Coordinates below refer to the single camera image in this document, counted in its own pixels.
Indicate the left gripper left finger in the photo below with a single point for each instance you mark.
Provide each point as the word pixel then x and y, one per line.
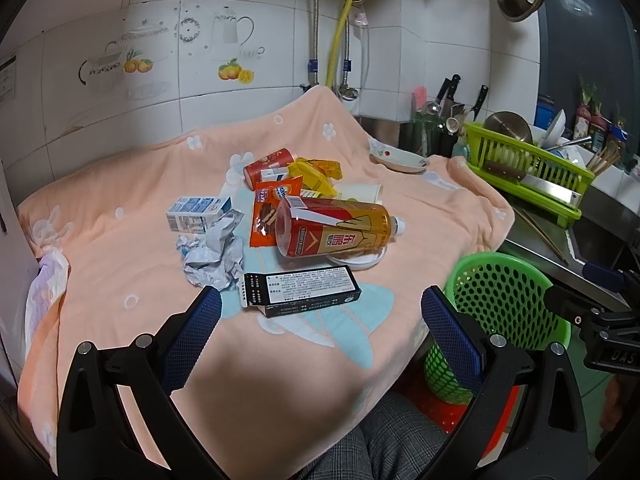
pixel 95 436

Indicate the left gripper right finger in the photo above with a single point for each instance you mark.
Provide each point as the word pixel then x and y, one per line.
pixel 548 439

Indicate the white paper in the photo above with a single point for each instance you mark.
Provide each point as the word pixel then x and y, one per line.
pixel 216 257

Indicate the black printed carton box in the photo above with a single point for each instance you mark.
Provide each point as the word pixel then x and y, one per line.
pixel 286 293

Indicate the red orange drink bottle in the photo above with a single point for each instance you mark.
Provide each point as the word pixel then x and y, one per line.
pixel 309 227

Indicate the orange Ovaltine snack wrapper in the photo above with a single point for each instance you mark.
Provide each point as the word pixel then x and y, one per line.
pixel 266 202

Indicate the white paper cup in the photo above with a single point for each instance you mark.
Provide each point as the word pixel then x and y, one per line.
pixel 359 192

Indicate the red cartoon paper cup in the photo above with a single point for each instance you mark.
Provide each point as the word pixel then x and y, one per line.
pixel 278 159

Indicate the yellow snack wrapper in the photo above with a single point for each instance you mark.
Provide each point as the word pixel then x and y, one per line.
pixel 317 175

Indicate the person right hand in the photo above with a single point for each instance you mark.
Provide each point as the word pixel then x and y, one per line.
pixel 611 412

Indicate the red plastic stool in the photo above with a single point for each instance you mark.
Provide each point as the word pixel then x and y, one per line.
pixel 447 416

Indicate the green perforated waste basket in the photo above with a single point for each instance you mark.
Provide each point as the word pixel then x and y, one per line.
pixel 505 295

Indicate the wooden chopstick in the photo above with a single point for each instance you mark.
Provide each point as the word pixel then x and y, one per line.
pixel 524 216

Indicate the lime green dish rack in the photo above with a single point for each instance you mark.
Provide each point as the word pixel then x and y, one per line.
pixel 489 146

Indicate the white bowl in rack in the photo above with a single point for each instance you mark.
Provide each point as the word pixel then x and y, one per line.
pixel 551 136

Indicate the steel bowl in rack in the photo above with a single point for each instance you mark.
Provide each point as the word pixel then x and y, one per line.
pixel 509 124

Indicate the knife block with knives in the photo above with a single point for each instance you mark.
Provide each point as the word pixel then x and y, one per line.
pixel 436 126

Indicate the white ceramic dish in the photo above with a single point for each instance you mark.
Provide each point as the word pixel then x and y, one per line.
pixel 396 159

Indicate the cleaver with wooden handle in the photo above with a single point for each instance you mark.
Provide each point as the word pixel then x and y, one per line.
pixel 552 190

